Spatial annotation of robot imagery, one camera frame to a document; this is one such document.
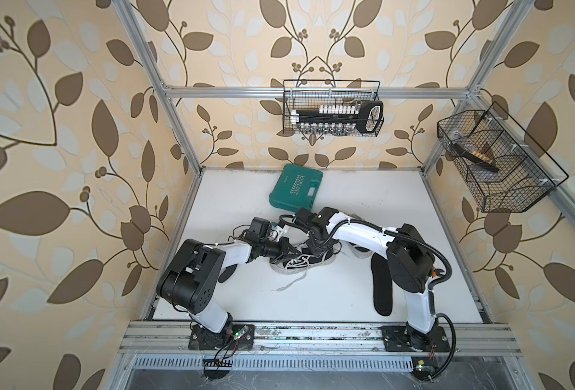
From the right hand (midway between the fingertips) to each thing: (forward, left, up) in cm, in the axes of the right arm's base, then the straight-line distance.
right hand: (322, 247), depth 90 cm
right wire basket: (+10, -55, +29) cm, 63 cm away
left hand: (-3, +10, +3) cm, 11 cm away
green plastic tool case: (+29, +9, +1) cm, 31 cm away
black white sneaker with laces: (-6, +6, +2) cm, 9 cm away
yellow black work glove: (-8, +35, -3) cm, 36 cm away
